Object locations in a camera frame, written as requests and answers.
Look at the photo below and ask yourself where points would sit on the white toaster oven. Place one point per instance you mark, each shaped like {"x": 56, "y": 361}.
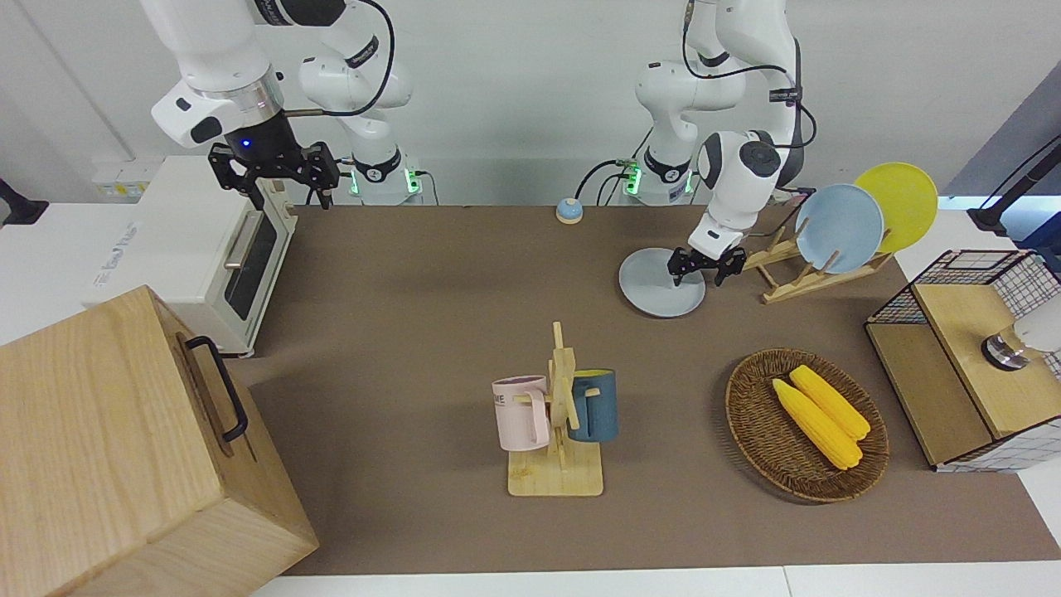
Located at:
{"x": 182, "y": 240}

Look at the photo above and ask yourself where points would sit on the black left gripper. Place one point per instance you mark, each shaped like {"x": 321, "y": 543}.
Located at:
{"x": 700, "y": 259}

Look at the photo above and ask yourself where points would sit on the brown table mat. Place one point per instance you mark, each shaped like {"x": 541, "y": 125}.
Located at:
{"x": 431, "y": 332}

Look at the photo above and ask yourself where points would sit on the yellow plate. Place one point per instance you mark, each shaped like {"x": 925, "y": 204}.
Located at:
{"x": 908, "y": 199}

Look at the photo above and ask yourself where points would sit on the pink mug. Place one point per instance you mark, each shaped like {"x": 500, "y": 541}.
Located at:
{"x": 518, "y": 414}

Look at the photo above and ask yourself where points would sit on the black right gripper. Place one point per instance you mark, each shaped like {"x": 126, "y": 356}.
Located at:
{"x": 265, "y": 149}

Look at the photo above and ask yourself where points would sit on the wooden plate rack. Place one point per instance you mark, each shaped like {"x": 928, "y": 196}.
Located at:
{"x": 800, "y": 283}

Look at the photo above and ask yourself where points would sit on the black clamp mount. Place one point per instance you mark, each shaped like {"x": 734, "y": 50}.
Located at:
{"x": 18, "y": 207}

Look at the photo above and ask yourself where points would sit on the white silver cylindrical device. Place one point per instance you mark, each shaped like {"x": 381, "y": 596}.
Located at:
{"x": 1040, "y": 327}

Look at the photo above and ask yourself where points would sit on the brown wicker basket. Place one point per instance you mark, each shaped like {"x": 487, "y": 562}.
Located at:
{"x": 763, "y": 431}

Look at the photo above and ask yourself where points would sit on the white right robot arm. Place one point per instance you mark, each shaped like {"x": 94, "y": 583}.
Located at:
{"x": 207, "y": 50}

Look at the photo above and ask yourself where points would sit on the black camera stand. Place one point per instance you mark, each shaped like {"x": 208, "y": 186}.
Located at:
{"x": 995, "y": 211}

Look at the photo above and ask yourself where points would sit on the blue beige call bell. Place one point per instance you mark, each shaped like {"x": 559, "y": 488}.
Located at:
{"x": 569, "y": 211}

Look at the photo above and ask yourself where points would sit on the yellow corn cob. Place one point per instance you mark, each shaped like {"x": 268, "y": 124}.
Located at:
{"x": 833, "y": 402}
{"x": 816, "y": 424}

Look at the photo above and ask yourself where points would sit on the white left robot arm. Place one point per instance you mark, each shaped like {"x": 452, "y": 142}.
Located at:
{"x": 750, "y": 50}

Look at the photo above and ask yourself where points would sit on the light blue plate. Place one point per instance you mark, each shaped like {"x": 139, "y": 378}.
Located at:
{"x": 839, "y": 228}

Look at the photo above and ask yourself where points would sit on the gray plate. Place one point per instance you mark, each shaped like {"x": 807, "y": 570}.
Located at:
{"x": 655, "y": 292}

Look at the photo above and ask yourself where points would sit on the dark blue mug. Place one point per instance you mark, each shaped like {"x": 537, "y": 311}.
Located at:
{"x": 597, "y": 406}

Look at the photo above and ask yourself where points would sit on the light wooden drawer box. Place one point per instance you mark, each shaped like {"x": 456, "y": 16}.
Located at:
{"x": 99, "y": 456}

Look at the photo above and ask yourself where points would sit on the bamboo mug rack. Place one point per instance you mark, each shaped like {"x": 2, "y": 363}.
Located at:
{"x": 557, "y": 477}

